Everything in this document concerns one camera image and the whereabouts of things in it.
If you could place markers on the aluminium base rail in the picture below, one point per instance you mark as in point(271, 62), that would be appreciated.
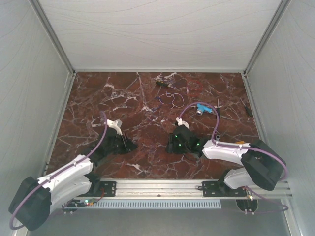
point(181, 189)

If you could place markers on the left black mount plate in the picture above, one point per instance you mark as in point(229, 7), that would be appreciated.
point(104, 189)

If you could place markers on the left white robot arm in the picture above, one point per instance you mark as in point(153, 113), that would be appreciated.
point(36, 199)

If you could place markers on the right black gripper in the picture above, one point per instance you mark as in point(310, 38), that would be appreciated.
point(171, 147)

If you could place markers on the black mount plate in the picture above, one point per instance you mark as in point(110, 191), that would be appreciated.
point(220, 189)
point(104, 189)

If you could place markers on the grey slotted cable duct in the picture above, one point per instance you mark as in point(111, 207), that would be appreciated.
point(159, 204)

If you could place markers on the small black screwdriver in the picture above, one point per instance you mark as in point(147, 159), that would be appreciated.
point(248, 110)

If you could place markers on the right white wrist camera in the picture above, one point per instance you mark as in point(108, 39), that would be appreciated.
point(180, 122)

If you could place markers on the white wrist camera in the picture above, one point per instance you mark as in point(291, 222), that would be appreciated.
point(116, 125)
point(180, 122)

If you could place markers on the black yellow screwdriver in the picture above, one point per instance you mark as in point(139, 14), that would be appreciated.
point(163, 84)

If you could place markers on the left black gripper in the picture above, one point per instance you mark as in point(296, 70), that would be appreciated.
point(128, 146)

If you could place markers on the blue toy drill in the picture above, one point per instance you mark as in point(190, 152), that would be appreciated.
point(201, 109)

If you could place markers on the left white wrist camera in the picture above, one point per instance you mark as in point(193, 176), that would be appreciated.
point(116, 125)

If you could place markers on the right black mount plate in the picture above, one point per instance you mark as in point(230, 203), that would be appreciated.
point(220, 189)

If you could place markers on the small circuit board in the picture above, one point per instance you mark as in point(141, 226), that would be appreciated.
point(90, 201)

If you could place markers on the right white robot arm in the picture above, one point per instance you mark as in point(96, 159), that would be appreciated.
point(260, 165)

